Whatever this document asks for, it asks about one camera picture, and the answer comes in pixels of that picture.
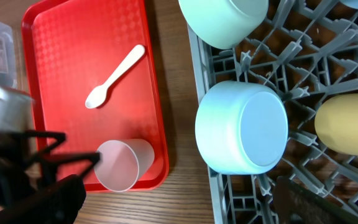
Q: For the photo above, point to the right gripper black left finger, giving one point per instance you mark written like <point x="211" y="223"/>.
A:
<point x="56" y="203"/>

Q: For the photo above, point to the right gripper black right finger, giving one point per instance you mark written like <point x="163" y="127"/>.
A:
<point x="295" y="204"/>

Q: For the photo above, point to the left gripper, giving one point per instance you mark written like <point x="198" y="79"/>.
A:
<point x="15" y="183"/>

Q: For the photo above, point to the pink plastic cup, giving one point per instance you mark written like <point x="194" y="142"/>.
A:
<point x="123" y="163"/>

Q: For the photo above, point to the white plastic spoon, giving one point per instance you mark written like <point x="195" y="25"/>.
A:
<point x="98" y="95"/>

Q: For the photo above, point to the blue bowl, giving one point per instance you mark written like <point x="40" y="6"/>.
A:
<point x="241" y="128"/>

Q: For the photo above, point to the yellow plastic cup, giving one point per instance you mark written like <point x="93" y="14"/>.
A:
<point x="336" y="123"/>

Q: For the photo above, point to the green bowl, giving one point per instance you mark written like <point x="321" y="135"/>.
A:
<point x="223" y="23"/>

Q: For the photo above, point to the grey dishwasher rack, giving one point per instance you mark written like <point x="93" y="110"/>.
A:
<point x="307" y="51"/>

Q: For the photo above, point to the red plastic tray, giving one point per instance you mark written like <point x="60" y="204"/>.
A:
<point x="72" y="46"/>

